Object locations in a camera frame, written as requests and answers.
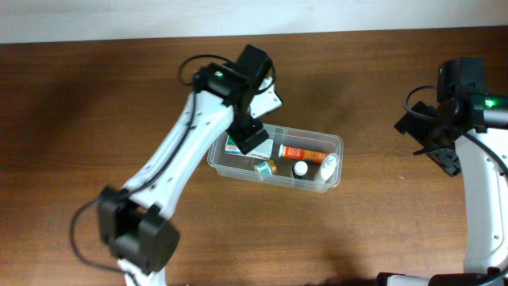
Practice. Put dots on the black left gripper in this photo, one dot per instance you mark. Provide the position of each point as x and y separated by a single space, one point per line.
244 135

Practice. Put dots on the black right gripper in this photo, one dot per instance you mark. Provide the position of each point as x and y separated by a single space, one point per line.
413 125

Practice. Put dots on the white green medicine box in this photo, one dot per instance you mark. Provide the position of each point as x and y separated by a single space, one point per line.
262 151

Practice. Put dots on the small vial gold cap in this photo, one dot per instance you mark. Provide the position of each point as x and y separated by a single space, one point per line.
267 168

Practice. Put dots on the orange tube white cap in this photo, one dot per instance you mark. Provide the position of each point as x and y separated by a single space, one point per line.
302 154

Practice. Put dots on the dark bottle white cap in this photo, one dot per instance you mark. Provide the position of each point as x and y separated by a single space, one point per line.
299 170

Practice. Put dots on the white squeeze bottle clear cap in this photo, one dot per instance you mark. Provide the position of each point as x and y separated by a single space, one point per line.
327 168

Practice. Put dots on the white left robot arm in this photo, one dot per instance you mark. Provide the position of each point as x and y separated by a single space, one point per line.
227 97

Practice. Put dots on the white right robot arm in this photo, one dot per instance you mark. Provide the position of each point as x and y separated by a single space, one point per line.
466 134

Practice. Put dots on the clear plastic container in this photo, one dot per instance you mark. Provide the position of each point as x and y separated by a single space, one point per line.
243 168

